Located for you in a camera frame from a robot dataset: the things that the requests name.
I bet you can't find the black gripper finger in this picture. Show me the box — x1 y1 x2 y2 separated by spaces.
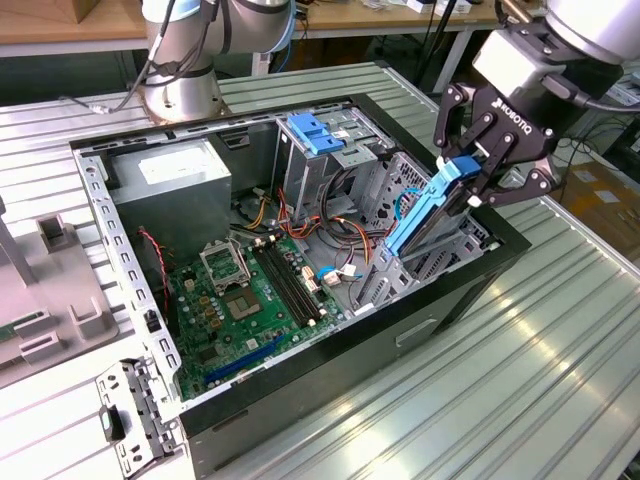
467 132 567 209
432 82 497 161

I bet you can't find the hard disk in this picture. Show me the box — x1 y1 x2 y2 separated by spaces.
383 154 489 262

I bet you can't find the metal disk bay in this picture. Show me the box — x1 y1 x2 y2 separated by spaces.
349 149 504 319

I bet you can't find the large brown cardboard box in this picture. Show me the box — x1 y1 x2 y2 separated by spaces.
547 149 640 256

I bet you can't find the black tripod stand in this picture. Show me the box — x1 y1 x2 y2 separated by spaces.
412 0 464 99

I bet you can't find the metal slat shelf table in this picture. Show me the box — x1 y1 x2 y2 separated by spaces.
607 62 640 109

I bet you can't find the wooden desk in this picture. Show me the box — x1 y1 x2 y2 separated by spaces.
0 0 551 96

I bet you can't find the blue plastic bay latch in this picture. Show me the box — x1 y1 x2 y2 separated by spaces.
287 113 346 157

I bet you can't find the metal optical drive cage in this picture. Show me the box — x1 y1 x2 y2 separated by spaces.
272 106 396 226

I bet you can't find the black RAM slot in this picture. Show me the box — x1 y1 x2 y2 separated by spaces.
251 239 314 330
264 235 325 324

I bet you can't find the metal socket cover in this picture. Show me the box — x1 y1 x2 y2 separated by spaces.
198 238 252 297

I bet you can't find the black PC case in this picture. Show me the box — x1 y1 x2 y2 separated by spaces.
68 92 532 480

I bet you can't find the CPU socket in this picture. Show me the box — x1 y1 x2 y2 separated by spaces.
219 283 267 324

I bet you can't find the grey power supply unit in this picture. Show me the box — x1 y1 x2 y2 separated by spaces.
107 137 234 256

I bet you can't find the green motherboard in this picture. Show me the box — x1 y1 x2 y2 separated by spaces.
167 233 351 401

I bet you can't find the blue expansion slot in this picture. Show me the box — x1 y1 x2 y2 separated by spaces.
203 333 287 387

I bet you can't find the small brown cardboard box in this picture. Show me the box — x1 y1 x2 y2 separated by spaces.
72 0 109 24

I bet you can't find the grey parts rack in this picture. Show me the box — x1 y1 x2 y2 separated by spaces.
0 192 122 391

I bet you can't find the green RAM stick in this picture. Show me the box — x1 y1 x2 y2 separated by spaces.
0 310 45 344

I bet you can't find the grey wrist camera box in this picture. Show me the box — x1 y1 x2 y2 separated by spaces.
472 27 566 104

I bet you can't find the blue data wire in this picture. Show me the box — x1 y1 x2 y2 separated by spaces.
393 187 426 224

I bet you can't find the orange black wire bundle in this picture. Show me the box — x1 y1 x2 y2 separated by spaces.
277 167 384 269

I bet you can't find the small blue wire white plug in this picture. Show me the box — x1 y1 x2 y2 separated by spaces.
317 264 364 289

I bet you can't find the yellow wire bundle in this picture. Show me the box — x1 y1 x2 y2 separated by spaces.
234 187 274 231

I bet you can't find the brown base plate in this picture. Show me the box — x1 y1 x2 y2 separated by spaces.
133 83 234 126

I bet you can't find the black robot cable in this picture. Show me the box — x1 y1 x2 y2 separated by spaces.
59 0 231 117

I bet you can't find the metal expansion card bracket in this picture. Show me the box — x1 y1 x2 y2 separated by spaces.
94 356 187 476

